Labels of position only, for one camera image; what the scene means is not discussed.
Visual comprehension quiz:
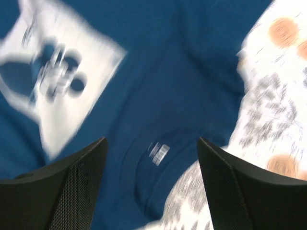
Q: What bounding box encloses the floral table cloth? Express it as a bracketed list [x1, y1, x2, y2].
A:
[146, 0, 307, 230]

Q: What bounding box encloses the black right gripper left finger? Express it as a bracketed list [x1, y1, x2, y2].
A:
[0, 138, 107, 230]

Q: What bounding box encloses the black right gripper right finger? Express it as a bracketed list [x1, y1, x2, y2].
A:
[197, 138, 307, 230]

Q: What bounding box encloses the blue printed t-shirt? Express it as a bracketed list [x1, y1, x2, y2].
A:
[0, 0, 270, 230]

